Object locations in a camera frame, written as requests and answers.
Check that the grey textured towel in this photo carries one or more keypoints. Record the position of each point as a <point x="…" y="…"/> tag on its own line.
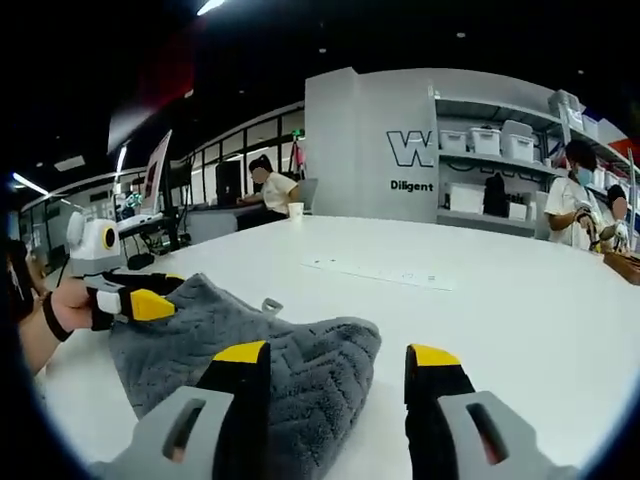
<point x="310" y="370"/>

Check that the person's left hand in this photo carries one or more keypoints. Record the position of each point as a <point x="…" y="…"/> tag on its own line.
<point x="72" y="307"/>

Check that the white side desk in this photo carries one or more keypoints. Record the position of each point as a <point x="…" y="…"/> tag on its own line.
<point x="145" y="222"/>

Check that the black wrist watch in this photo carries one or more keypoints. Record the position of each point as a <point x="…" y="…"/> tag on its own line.
<point x="55" y="320"/>

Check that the white presentation screen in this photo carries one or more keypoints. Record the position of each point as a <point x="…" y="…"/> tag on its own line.
<point x="156" y="175"/>

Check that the black monitor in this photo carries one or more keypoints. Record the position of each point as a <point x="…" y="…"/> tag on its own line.
<point x="229" y="182"/>

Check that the white paper cup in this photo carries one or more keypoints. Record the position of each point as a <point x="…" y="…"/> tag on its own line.
<point x="296" y="211"/>

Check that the grey chair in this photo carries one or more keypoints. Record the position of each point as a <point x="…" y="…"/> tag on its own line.
<point x="309" y="195"/>

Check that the red ceiling panel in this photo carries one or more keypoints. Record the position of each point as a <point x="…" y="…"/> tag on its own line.
<point x="165" y="65"/>

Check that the wooden tray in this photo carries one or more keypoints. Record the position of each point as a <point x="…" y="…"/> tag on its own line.
<point x="625" y="267"/>

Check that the black bag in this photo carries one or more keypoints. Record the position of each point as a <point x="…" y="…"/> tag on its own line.
<point x="495" y="197"/>

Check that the long ceiling light strip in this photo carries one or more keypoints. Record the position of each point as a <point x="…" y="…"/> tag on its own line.
<point x="210" y="7"/>

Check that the rows of white storage bins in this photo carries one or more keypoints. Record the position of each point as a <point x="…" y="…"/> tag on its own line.
<point x="515" y="140"/>

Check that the grey metal shelf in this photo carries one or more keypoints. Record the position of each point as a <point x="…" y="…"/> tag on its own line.
<point x="500" y="110"/>

